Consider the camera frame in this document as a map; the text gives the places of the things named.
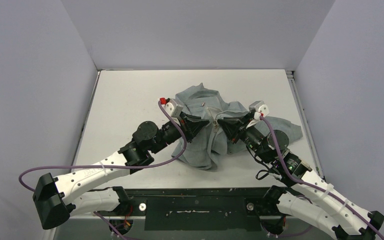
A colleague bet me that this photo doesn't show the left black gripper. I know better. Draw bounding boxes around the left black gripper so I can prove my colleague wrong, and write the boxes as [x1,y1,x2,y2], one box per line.
[150,110,209,155]

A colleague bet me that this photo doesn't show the silver zipper pull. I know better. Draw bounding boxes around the silver zipper pull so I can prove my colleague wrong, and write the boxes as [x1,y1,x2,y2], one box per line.
[211,120,219,133]

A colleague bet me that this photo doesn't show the grey zip-up jacket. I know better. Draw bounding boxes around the grey zip-up jacket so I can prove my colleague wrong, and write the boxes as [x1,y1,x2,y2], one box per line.
[170,82,304,171]

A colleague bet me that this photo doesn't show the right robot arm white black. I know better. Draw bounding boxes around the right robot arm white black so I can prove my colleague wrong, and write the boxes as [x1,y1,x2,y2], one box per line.
[217,111,384,240]

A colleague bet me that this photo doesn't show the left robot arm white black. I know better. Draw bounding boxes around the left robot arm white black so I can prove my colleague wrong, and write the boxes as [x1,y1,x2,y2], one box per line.
[32,112,210,230]

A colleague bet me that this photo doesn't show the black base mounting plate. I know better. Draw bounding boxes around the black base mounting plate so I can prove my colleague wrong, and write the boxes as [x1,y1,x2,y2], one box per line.
[99,187,289,233]

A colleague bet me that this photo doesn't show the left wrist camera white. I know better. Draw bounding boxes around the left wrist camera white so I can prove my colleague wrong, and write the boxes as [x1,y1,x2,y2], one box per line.
[159,97,184,118]

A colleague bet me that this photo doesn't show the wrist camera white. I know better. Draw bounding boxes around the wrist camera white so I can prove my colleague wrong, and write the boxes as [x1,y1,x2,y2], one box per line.
[159,97,184,118]
[246,100,270,129]

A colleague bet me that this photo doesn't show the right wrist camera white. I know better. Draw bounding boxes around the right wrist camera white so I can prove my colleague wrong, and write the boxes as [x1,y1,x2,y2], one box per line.
[246,100,270,129]

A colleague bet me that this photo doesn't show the aluminium rail frame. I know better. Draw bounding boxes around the aluminium rail frame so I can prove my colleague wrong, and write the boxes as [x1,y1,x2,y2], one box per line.
[285,70,326,180]

